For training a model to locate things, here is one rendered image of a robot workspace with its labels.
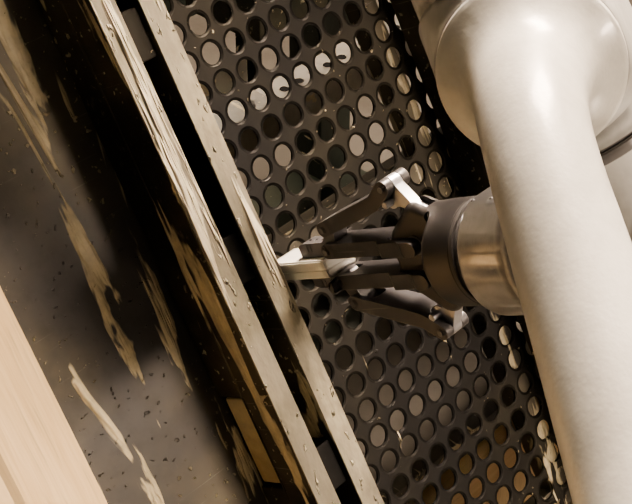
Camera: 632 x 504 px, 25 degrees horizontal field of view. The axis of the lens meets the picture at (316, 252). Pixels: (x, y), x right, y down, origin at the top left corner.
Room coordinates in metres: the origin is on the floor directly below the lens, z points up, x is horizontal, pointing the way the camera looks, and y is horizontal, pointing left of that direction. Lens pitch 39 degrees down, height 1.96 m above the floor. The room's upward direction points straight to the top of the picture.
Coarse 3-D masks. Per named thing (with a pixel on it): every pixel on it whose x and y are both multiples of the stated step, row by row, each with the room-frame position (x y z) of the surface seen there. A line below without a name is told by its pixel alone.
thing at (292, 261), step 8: (296, 248) 0.91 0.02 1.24; (288, 256) 0.89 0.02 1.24; (296, 256) 0.89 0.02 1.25; (280, 264) 0.88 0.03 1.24; (288, 264) 0.88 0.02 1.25; (296, 264) 0.87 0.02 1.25; (304, 264) 0.86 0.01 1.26; (312, 264) 0.86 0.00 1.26; (320, 264) 0.85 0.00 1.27; (328, 264) 0.85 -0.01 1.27
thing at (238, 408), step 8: (232, 400) 0.84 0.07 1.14; (240, 400) 0.83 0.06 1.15; (232, 408) 0.84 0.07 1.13; (240, 408) 0.83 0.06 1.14; (240, 416) 0.83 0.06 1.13; (248, 416) 0.82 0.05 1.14; (240, 424) 0.83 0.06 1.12; (248, 424) 0.82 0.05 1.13; (248, 432) 0.82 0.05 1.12; (256, 432) 0.82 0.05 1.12; (248, 440) 0.82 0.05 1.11; (256, 440) 0.82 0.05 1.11; (248, 448) 0.82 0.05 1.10; (256, 448) 0.82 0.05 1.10; (264, 448) 0.81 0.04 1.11; (256, 456) 0.82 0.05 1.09; (264, 456) 0.81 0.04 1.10; (256, 464) 0.82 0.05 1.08; (264, 464) 0.81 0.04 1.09; (264, 472) 0.81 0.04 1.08; (272, 472) 0.80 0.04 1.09; (264, 480) 0.81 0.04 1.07; (272, 480) 0.80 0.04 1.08
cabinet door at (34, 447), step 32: (0, 288) 0.80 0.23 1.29; (0, 320) 0.78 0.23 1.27; (0, 352) 0.77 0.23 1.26; (32, 352) 0.78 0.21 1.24; (0, 384) 0.75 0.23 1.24; (32, 384) 0.76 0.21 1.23; (0, 416) 0.74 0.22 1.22; (32, 416) 0.75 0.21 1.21; (64, 416) 0.76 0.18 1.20; (0, 448) 0.72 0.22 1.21; (32, 448) 0.73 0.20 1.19; (64, 448) 0.74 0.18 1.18; (0, 480) 0.71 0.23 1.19; (32, 480) 0.72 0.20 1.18; (64, 480) 0.73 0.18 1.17
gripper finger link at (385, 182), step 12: (384, 180) 0.82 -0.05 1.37; (408, 180) 0.83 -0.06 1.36; (372, 192) 0.82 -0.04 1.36; (384, 192) 0.81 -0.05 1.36; (360, 204) 0.83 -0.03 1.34; (372, 204) 0.82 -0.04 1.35; (336, 216) 0.85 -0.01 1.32; (348, 216) 0.84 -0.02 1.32; (360, 216) 0.83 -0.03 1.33; (324, 228) 0.85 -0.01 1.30; (336, 228) 0.85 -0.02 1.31
